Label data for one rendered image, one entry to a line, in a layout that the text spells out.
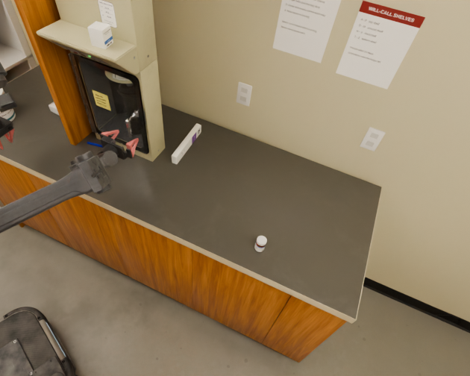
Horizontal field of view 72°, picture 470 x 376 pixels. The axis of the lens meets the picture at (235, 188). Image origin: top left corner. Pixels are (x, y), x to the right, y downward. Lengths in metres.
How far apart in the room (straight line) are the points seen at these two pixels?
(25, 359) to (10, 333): 0.18
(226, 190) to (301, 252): 0.43
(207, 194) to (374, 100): 0.80
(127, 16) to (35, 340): 1.59
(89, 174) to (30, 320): 1.39
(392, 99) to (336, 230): 0.58
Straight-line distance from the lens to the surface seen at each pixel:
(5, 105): 1.48
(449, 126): 1.56
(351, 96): 1.50
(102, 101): 1.51
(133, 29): 1.23
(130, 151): 1.35
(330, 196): 1.58
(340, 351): 2.31
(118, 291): 2.30
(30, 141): 1.83
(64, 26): 1.39
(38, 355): 2.04
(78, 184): 0.83
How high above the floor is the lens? 2.09
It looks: 50 degrees down
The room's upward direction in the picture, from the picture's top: 9 degrees clockwise
